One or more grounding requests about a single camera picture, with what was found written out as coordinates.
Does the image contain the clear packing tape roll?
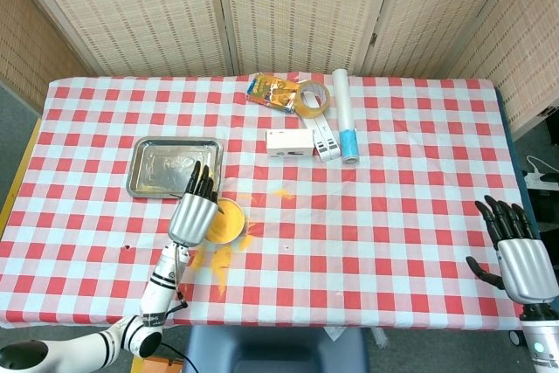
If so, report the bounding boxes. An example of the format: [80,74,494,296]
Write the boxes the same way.
[293,79,332,119]

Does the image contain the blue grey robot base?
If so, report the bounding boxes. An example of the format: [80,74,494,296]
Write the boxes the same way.
[182,324,370,373]

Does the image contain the blue table frame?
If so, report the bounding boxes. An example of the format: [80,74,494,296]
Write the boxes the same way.
[494,87,541,238]

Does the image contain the red white checkered tablecloth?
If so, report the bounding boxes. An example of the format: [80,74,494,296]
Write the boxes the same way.
[0,72,529,331]

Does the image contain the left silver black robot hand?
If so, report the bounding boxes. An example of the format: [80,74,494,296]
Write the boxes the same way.
[168,160,224,246]

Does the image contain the yellow bowl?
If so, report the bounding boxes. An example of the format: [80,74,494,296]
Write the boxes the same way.
[204,197,246,245]

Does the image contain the black equipment case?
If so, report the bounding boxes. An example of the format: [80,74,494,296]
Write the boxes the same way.
[526,188,559,225]

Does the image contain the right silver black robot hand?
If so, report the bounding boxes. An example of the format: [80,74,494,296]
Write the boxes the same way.
[465,194,559,304]

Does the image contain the yellow orange snack packet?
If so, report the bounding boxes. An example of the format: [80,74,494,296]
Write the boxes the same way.
[244,73,302,117]

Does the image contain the white roll with blue label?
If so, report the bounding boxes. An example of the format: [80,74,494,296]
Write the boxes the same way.
[331,67,362,164]

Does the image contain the white stapler box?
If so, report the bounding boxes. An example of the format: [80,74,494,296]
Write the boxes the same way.
[265,128,316,159]

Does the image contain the rectangular steel tray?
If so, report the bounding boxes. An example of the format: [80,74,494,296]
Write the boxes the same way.
[125,135,225,200]

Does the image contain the yellow powder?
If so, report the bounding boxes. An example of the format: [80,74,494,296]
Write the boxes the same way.
[190,232,257,298]

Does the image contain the white power strip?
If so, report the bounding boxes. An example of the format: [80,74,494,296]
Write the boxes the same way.
[523,154,559,191]

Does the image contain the woven bamboo screen panel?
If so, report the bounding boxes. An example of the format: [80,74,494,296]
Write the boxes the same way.
[362,0,528,79]
[0,0,95,114]
[213,0,398,77]
[449,0,559,141]
[8,0,235,78]

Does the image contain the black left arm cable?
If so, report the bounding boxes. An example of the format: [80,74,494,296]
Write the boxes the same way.
[162,245,200,373]

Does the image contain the orange box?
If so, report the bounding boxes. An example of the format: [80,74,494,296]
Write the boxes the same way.
[139,356,184,373]

